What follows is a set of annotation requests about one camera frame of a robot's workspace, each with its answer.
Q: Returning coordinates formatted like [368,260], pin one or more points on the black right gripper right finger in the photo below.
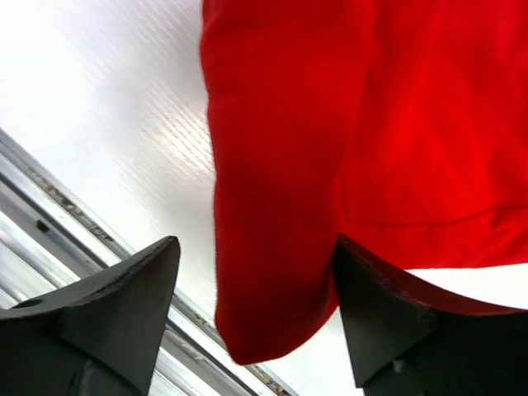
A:
[406,336]

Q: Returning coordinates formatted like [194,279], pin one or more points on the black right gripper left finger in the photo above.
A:
[97,336]

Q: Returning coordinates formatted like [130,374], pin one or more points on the red t shirt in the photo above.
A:
[401,124]

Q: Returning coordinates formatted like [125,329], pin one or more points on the aluminium rail frame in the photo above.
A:
[48,242]

